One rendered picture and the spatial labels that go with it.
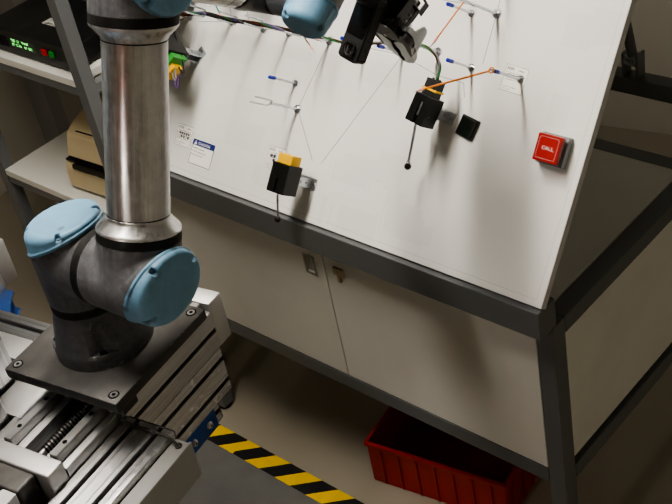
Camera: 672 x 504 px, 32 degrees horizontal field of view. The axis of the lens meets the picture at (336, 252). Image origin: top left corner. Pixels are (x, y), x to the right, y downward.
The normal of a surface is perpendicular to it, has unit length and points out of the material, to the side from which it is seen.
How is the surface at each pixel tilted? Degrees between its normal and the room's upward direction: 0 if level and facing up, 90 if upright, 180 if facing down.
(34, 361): 0
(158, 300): 98
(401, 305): 90
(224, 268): 90
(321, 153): 53
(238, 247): 90
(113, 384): 0
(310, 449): 0
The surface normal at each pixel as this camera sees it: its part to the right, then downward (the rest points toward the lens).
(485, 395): -0.65, 0.54
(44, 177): -0.17, -0.79
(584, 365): 0.74, 0.29
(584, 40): -0.62, -0.05
